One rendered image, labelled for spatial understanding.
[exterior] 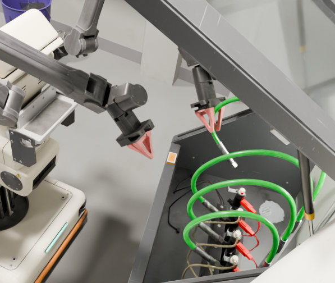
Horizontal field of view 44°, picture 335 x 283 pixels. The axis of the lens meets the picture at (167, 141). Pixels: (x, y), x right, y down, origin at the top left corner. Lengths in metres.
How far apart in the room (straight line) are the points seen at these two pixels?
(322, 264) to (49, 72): 0.71
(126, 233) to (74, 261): 0.33
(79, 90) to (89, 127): 1.99
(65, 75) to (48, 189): 1.32
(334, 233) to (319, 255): 0.05
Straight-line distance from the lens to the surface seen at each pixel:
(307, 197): 0.81
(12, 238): 2.14
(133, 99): 1.04
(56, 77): 1.03
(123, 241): 2.44
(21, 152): 1.56
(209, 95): 1.28
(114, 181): 2.70
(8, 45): 1.01
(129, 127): 1.12
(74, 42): 1.53
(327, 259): 0.79
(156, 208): 1.41
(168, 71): 3.45
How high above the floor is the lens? 2.07
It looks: 44 degrees down
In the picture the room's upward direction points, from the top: 12 degrees clockwise
